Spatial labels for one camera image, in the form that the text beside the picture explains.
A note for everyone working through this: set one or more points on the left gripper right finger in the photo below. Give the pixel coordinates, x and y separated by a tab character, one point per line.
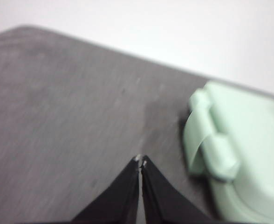
160	200

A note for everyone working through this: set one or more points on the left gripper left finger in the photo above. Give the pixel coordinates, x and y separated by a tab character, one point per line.
118	198

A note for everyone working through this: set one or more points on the mint green hinged griddle lid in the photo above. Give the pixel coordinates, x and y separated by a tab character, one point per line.
255	130

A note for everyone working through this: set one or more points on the mint green breakfast machine base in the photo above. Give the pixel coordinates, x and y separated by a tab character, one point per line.
228	205

